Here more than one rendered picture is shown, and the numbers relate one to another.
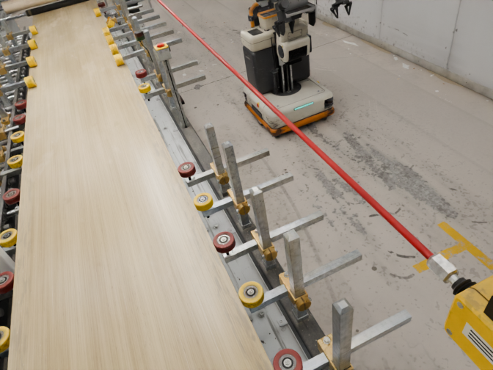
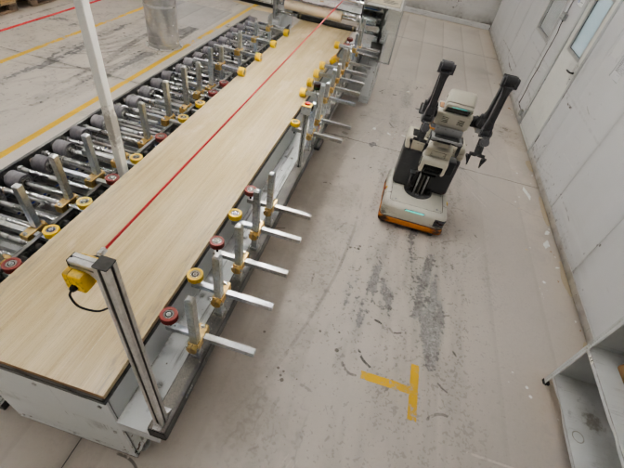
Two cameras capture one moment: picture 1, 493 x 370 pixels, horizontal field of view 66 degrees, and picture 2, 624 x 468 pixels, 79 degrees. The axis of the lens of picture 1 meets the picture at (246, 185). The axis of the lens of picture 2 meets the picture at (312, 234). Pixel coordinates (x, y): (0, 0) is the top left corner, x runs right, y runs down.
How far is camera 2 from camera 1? 1.01 m
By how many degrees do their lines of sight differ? 17
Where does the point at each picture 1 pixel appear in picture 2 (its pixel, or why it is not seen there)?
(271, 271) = (234, 280)
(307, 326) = (215, 319)
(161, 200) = (217, 197)
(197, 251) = (199, 236)
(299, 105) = (411, 209)
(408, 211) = (403, 339)
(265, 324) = (205, 304)
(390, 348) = (289, 396)
